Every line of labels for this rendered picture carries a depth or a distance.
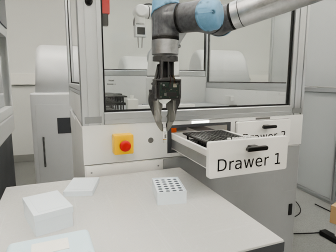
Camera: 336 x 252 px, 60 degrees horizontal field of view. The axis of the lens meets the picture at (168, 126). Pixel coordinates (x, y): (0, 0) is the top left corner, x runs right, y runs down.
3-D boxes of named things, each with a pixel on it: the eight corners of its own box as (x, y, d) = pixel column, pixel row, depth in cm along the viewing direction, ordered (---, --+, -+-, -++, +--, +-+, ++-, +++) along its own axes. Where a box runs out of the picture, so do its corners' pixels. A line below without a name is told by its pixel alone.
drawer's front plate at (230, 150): (286, 168, 96) (288, 135, 94) (208, 179, 86) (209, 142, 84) (282, 167, 97) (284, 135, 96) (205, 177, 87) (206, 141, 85)
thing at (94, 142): (301, 143, 142) (303, 114, 139) (83, 165, 105) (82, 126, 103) (206, 119, 229) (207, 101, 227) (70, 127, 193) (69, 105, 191)
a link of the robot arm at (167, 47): (150, 41, 83) (177, 42, 85) (150, 58, 84) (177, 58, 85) (153, 38, 76) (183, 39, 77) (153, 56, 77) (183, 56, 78)
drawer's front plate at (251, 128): (289, 142, 136) (290, 119, 135) (236, 147, 126) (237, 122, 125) (286, 141, 138) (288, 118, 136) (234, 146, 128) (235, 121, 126)
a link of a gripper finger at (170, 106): (169, 133, 81) (167, 100, 80) (165, 130, 87) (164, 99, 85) (180, 133, 82) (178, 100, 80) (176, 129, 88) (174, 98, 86)
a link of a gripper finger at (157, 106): (154, 133, 81) (155, 100, 79) (151, 130, 86) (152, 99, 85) (165, 134, 81) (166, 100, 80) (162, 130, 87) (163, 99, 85)
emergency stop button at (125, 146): (131, 151, 103) (131, 140, 103) (120, 152, 102) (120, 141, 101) (129, 149, 106) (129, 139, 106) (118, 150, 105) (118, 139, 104)
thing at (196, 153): (278, 163, 97) (280, 145, 96) (210, 172, 88) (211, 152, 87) (217, 140, 134) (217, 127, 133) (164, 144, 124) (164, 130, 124)
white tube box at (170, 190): (186, 203, 83) (186, 190, 82) (157, 205, 81) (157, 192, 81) (177, 187, 95) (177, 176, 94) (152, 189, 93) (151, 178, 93)
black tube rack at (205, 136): (253, 157, 103) (254, 139, 102) (209, 162, 96) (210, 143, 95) (220, 144, 123) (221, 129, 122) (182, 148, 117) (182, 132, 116)
